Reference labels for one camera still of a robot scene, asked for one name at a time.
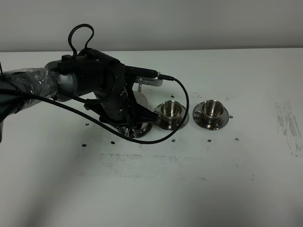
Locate left stainless steel teacup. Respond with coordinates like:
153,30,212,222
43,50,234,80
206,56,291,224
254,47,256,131
154,100,183,123

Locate steel teapot saucer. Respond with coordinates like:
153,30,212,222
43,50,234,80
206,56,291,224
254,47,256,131
118,123,152,139

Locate stainless steel teacup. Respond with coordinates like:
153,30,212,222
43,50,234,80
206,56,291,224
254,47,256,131
154,100,183,123
194,100,224,122

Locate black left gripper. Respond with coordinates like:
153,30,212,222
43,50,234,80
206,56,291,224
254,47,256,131
84,84,159,128

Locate black left camera cable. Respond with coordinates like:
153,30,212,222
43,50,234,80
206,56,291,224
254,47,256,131
0,23,190,145

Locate right stainless steel teacup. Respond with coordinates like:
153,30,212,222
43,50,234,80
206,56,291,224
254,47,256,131
194,100,224,122

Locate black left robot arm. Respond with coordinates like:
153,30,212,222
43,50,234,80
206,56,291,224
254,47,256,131
0,48,158,130

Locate stainless steel teapot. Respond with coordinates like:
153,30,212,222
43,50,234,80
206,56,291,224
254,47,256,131
134,84,148,108

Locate right steel cup saucer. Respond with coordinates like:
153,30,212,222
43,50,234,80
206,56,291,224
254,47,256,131
192,103,229,130

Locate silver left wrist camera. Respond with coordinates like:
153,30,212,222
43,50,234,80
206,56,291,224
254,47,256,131
134,71,163,87

